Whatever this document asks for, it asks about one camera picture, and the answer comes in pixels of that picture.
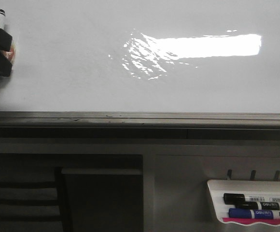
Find white whiteboard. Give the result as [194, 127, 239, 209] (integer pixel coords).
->
[0, 0, 280, 113]

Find dark chair with slats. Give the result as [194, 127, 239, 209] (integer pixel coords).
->
[0, 166, 73, 232]

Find metal hook left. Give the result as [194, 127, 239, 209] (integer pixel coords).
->
[226, 169, 232, 180]

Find black capped marker upper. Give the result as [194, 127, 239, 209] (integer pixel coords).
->
[223, 193, 280, 204]

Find black capped marker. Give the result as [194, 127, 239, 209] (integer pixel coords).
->
[223, 193, 280, 204]
[235, 202, 280, 210]

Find blue capped marker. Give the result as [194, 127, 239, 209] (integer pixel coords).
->
[228, 208, 280, 219]

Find white plastic marker tray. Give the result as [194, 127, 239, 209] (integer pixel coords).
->
[207, 180, 280, 232]

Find black capped marker middle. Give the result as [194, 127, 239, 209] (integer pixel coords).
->
[235, 202, 280, 210]

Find grey aluminium whiteboard tray rail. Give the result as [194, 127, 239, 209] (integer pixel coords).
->
[0, 111, 280, 130]

